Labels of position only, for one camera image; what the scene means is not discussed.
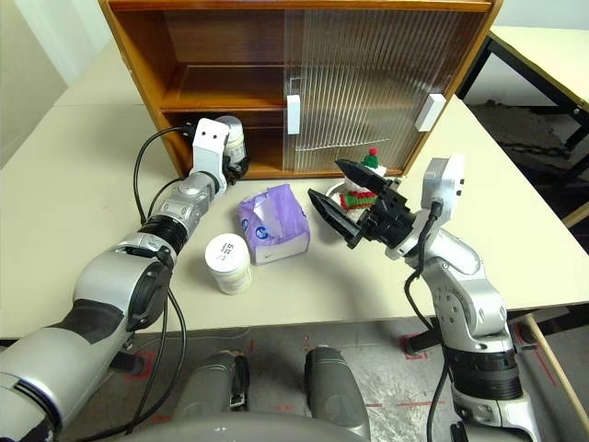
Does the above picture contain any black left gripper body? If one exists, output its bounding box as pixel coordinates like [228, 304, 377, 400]
[223, 155, 251, 186]

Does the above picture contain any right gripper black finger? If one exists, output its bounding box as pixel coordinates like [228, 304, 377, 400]
[306, 187, 365, 251]
[334, 157, 393, 199]

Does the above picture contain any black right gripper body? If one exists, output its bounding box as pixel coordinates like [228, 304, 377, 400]
[360, 185, 418, 252]

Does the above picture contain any white plastic bottle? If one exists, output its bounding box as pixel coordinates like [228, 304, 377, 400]
[204, 233, 254, 296]
[214, 115, 248, 162]

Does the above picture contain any purple tissue box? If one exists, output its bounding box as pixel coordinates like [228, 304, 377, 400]
[237, 182, 312, 267]

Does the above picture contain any white door handle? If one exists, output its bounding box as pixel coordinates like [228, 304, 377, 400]
[286, 94, 302, 135]
[413, 93, 445, 134]

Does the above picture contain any ribbed glass sliding door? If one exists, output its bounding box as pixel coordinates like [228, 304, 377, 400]
[294, 8, 488, 177]
[281, 7, 461, 175]

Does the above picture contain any white plush snowman toy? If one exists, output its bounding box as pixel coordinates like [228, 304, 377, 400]
[338, 145, 392, 220]

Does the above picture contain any brown wooden cabinet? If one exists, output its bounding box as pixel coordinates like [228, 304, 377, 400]
[98, 0, 505, 180]

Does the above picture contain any black table leg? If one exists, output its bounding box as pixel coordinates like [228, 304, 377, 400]
[404, 317, 445, 358]
[110, 350, 144, 375]

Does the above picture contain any grey robot right leg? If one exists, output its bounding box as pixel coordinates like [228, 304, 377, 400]
[304, 344, 372, 439]

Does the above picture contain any grey robot leg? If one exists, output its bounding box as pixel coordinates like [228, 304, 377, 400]
[304, 344, 372, 439]
[177, 348, 252, 415]

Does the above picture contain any grey robot left leg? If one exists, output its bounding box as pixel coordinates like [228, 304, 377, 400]
[177, 348, 252, 415]

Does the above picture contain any red floor tape square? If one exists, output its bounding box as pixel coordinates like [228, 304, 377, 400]
[123, 350, 156, 379]

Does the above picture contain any wooden stick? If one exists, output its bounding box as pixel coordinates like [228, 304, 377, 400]
[524, 314, 589, 430]

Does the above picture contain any grey robot torso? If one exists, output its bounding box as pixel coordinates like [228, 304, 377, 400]
[151, 411, 353, 442]

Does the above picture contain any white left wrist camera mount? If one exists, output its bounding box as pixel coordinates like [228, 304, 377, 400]
[191, 118, 230, 192]

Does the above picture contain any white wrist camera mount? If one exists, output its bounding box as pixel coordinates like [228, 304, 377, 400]
[384, 153, 466, 263]
[191, 118, 230, 192]

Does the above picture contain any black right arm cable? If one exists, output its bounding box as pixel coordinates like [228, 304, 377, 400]
[403, 200, 455, 442]

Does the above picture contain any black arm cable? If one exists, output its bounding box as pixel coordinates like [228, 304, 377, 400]
[59, 122, 197, 438]
[403, 200, 455, 442]

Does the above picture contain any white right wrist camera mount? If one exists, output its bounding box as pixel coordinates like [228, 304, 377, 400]
[384, 153, 466, 263]

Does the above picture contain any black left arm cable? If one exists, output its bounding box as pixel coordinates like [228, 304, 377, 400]
[59, 122, 197, 438]

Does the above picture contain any cream table with black frame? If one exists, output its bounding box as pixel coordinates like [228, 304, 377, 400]
[457, 25, 589, 227]

